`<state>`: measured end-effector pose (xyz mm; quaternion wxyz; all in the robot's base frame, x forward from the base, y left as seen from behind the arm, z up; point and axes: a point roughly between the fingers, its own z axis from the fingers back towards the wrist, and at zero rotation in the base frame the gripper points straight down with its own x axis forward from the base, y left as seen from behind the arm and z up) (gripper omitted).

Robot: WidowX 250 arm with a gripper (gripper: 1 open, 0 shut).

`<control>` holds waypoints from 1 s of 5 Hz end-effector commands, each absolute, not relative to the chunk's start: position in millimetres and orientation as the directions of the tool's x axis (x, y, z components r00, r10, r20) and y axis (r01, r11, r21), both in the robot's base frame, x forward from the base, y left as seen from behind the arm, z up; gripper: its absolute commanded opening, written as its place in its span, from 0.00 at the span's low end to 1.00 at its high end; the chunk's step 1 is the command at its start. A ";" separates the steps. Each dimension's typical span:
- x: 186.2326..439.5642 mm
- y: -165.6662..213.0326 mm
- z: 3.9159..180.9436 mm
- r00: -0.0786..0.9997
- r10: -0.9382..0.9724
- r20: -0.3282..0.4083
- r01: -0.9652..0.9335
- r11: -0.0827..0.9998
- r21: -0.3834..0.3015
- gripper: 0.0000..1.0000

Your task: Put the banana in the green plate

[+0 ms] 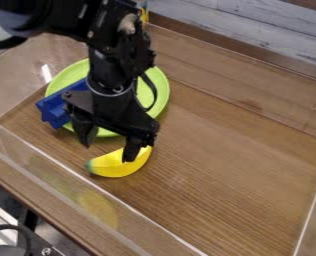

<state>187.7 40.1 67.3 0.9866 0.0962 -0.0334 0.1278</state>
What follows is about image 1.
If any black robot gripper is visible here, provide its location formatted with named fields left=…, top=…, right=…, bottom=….
left=60, top=81, right=161, bottom=164

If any yellow toy banana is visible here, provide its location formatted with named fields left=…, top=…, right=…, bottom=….
left=85, top=147, right=153, bottom=178

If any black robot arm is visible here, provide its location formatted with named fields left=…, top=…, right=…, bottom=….
left=0, top=0, right=159, bottom=162

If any green round plate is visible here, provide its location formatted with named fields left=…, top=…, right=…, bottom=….
left=48, top=59, right=170, bottom=131

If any blue plastic block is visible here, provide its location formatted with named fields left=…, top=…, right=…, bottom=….
left=35, top=78, right=87, bottom=129

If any yellow labelled can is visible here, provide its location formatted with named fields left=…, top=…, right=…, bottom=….
left=139, top=7, right=149, bottom=24

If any black metal stand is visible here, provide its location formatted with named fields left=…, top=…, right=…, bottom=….
left=16, top=208, right=64, bottom=256

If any clear acrylic front wall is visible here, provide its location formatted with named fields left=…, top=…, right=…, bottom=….
left=0, top=125, right=206, bottom=256

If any black cable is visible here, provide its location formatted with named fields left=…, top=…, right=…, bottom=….
left=0, top=223, right=32, bottom=256

